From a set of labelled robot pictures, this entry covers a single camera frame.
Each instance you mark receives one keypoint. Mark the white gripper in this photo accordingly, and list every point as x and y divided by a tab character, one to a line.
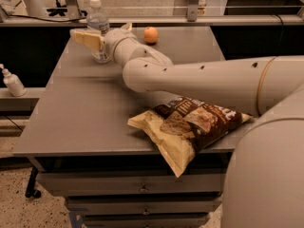
110	40

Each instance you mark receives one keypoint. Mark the grey drawer cabinet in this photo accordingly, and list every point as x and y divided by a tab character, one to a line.
111	174

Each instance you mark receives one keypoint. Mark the orange fruit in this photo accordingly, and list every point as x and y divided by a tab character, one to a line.
150	35

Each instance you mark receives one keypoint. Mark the yellow brown chip bag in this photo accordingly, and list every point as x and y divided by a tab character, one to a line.
184	126

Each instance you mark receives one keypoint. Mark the clear plastic water bottle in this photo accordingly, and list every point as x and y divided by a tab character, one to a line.
97	20

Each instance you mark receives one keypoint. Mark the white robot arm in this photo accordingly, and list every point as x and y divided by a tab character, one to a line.
264	184

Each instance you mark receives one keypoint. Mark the white pump dispenser bottle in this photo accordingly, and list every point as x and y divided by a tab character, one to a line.
12	82

